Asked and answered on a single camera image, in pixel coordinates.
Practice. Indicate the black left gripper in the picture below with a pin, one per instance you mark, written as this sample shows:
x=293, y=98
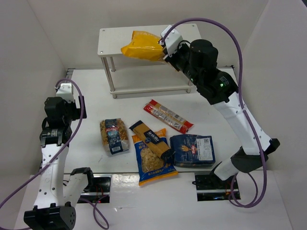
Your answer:
x=81, y=107

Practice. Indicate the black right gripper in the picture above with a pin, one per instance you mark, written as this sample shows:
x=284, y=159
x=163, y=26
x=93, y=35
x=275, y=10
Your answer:
x=168, y=58

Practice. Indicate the yellow macaroni pasta bag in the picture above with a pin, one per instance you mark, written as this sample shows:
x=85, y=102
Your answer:
x=144, y=46

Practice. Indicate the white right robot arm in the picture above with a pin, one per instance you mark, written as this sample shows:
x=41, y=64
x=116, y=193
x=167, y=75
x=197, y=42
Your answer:
x=198, y=62

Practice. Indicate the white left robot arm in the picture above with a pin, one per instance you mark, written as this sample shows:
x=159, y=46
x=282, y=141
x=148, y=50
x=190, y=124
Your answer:
x=54, y=207

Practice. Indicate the Agnesi fusilli pasta bag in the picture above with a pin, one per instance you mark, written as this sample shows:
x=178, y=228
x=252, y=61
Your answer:
x=114, y=136

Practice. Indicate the red spaghetti pasta packet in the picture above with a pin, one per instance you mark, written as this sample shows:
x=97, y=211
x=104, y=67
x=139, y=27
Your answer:
x=168, y=117

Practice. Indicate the white two-tier shelf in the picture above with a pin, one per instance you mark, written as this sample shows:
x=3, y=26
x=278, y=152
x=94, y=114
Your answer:
x=129, y=77

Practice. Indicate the blue orange shell pasta bag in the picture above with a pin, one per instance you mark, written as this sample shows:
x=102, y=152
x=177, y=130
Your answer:
x=150, y=166

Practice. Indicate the dark blue pasta box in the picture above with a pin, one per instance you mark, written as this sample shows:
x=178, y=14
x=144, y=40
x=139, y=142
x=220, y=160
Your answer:
x=192, y=150

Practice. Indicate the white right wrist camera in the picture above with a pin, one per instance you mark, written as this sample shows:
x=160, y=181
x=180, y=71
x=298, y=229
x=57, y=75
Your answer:
x=170, y=40

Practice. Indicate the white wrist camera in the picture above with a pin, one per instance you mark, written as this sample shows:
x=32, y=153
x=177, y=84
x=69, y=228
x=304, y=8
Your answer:
x=170, y=40
x=65, y=91

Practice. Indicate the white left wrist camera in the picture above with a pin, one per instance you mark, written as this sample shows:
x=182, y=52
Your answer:
x=65, y=91

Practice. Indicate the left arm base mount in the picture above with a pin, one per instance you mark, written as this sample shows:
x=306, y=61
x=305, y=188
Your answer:
x=101, y=188

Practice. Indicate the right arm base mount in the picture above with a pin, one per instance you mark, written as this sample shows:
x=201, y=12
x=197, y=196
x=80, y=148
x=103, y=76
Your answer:
x=211, y=188

